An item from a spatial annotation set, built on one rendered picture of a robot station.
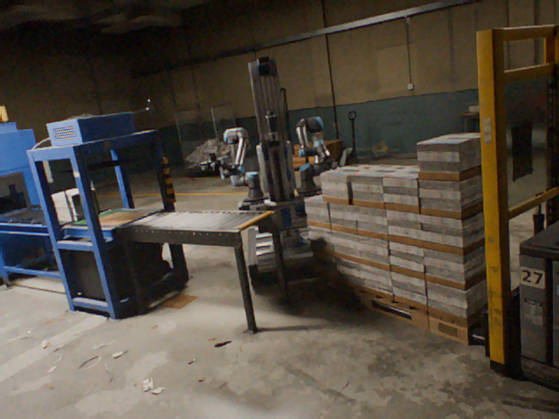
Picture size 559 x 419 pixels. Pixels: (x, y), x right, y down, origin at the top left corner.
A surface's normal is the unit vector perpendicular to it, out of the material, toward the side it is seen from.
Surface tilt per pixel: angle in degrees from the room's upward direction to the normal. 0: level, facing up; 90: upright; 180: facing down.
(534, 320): 90
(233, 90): 90
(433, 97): 90
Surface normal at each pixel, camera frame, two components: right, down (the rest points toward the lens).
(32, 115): 0.84, 0.00
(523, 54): -0.52, 0.27
